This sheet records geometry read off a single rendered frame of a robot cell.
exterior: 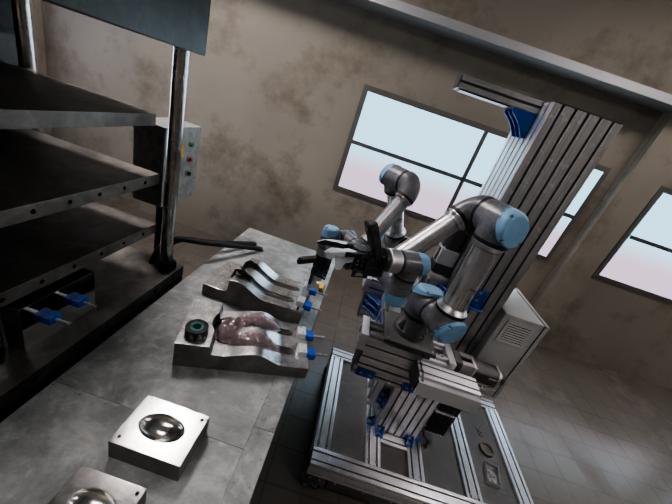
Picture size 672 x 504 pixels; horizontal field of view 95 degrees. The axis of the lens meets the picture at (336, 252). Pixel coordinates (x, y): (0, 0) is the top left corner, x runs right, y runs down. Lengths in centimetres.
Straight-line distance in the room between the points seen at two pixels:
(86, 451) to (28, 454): 12
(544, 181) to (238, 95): 287
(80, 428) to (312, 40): 311
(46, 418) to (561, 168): 183
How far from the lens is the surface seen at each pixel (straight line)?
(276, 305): 152
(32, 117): 124
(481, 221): 111
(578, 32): 367
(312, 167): 336
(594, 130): 146
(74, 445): 121
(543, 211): 146
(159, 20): 135
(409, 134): 325
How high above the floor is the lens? 180
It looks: 25 degrees down
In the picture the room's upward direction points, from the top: 19 degrees clockwise
